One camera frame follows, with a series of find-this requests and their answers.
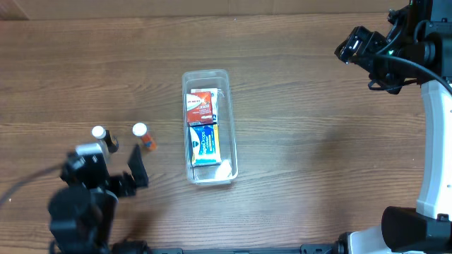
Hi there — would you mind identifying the black bottle white cap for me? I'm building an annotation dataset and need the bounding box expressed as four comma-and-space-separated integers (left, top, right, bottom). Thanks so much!
91, 126, 119, 153

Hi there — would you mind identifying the blue yellow Vicks VapoDrops box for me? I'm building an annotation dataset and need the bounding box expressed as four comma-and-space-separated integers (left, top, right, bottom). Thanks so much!
189, 124, 222, 167

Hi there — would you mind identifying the red medicine box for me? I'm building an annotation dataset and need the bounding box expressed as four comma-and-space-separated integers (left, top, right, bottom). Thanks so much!
186, 92, 213, 126

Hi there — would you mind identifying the white blue Hansaplast box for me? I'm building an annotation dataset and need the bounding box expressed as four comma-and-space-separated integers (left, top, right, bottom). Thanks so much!
189, 88, 219, 123

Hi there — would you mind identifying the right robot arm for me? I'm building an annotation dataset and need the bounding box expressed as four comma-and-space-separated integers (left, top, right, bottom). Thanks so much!
327, 0, 451, 254

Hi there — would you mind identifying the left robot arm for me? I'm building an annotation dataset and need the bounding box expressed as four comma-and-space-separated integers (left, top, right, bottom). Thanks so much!
48, 143, 151, 253

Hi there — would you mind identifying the clear plastic container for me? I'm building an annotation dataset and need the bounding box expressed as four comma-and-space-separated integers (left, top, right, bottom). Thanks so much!
182, 69, 238, 185

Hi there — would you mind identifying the orange bottle white cap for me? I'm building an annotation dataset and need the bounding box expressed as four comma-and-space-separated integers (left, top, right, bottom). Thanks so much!
132, 122, 157, 151

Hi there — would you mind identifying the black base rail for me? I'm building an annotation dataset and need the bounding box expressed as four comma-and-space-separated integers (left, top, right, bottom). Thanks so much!
146, 244, 337, 254

